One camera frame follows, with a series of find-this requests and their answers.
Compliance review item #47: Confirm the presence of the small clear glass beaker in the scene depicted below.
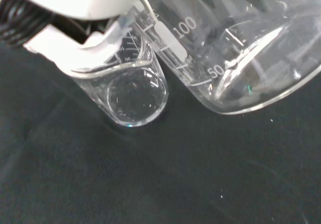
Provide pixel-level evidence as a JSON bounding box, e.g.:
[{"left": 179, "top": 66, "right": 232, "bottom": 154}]
[{"left": 70, "top": 28, "right": 169, "bottom": 129}]

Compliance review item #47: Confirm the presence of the black bench cloth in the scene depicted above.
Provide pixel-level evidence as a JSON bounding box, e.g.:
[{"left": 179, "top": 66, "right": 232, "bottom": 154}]
[{"left": 0, "top": 39, "right": 321, "bottom": 224}]

